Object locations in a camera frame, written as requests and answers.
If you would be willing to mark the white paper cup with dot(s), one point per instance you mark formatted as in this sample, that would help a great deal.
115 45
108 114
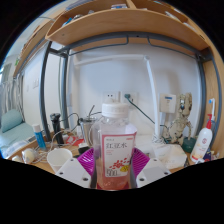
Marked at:
58 158

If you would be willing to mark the clear bottle with pink drink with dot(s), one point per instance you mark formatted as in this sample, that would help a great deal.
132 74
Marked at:
115 150

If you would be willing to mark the teal pillow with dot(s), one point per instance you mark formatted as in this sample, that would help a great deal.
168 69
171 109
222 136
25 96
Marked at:
11 120

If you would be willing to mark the wooden shelf unit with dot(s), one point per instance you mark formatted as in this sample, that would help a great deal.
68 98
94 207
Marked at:
123 23

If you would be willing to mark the white wall junction box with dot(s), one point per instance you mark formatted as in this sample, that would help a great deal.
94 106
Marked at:
167 103

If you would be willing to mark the blue tube white cap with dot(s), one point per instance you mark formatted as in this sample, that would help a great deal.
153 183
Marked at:
40 138

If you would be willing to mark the round cream tape roll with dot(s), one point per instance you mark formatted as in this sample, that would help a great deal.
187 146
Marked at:
28 155

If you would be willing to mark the grey metal desk frame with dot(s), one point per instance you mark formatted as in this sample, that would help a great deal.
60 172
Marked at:
43 93

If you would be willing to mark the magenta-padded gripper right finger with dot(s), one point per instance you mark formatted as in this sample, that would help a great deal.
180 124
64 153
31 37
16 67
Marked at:
153 171

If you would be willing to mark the black electric shaver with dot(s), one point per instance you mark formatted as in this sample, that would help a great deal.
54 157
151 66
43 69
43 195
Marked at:
56 128

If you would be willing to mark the beige robot figurine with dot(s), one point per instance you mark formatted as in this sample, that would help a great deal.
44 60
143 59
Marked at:
181 120

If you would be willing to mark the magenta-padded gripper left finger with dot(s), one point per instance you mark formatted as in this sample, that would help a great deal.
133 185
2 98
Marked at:
73 171

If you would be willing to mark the steel cup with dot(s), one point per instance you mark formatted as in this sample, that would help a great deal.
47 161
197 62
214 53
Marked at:
87 130

